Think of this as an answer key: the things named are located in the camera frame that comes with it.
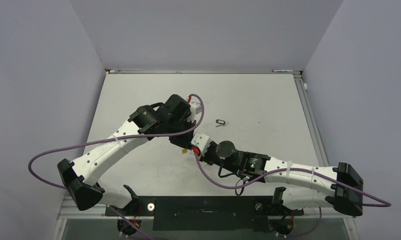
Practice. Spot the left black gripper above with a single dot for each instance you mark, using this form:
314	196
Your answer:
187	123

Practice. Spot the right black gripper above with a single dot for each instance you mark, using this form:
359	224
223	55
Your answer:
205	157

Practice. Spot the black key tag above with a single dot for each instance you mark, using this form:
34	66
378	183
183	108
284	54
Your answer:
221	122

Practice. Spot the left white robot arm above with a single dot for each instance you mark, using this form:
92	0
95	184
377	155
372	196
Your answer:
81	176

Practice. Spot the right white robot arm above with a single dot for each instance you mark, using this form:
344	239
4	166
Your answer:
313	186

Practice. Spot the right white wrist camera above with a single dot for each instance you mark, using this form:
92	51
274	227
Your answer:
201	141

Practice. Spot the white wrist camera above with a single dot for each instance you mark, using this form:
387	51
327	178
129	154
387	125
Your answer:
201	141
195	107

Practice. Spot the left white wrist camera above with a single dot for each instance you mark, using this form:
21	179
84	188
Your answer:
195	107

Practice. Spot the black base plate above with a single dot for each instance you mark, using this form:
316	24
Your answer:
208	213

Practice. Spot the marker pen at wall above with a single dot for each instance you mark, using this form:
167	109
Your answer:
282	71

